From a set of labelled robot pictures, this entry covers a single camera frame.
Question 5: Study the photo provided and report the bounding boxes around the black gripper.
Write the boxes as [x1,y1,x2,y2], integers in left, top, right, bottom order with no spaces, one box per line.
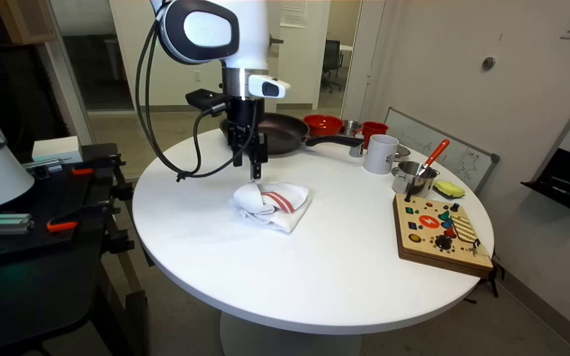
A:
[224,97,269,182]

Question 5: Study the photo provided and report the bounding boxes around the white towel with red stripes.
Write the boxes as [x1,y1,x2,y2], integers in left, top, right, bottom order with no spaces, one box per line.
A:
[231,178,315,237]

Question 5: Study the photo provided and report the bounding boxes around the black frying pan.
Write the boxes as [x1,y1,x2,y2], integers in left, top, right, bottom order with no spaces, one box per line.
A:
[218,111,364,156]

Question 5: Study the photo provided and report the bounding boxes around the red bowl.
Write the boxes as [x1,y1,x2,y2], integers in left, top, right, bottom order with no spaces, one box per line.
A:
[301,113,348,138]

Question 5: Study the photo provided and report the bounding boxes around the white door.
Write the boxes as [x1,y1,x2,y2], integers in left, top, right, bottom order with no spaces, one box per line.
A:
[263,0,332,113]

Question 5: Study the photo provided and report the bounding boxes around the red cup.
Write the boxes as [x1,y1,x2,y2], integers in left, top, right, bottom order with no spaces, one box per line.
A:
[360,120,390,150]

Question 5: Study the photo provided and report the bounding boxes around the white mug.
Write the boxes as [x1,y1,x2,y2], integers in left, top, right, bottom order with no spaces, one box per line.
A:
[362,132,402,176]

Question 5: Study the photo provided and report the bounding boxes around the small steel pot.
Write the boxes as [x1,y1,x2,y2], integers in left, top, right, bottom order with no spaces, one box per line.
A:
[390,158,439,198]

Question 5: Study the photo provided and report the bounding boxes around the white box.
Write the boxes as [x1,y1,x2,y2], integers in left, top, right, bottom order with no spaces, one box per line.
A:
[30,134,83,166]

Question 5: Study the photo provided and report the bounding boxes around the wooden toy busy board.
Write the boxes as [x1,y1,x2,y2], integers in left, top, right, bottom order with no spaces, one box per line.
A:
[392,192,497,279]

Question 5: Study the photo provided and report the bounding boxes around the yellow green sponge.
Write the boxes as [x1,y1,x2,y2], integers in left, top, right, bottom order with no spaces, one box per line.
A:
[431,178,467,202]

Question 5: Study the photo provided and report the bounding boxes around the brown wooden cabinet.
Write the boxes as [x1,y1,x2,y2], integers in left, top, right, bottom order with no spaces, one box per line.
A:
[0,0,57,47]

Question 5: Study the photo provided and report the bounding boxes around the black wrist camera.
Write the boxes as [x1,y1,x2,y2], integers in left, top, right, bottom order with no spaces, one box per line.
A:
[184,89,229,115]

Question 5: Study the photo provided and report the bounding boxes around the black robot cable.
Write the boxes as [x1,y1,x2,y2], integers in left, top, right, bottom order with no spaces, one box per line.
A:
[134,18,267,184]

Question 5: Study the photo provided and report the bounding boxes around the black clamp with orange handle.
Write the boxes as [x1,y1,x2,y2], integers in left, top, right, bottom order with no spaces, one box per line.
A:
[45,200,123,235]
[26,156,129,182]

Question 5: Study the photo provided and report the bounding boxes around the orange handled metal ladle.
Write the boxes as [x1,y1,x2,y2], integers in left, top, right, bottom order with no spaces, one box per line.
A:
[404,136,453,202]

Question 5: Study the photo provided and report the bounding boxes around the aluminium rail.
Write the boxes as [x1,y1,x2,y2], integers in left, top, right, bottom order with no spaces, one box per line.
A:
[0,211,34,237]

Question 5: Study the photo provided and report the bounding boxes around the black wall holder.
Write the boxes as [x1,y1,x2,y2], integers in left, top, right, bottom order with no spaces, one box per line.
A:
[520,146,570,213]

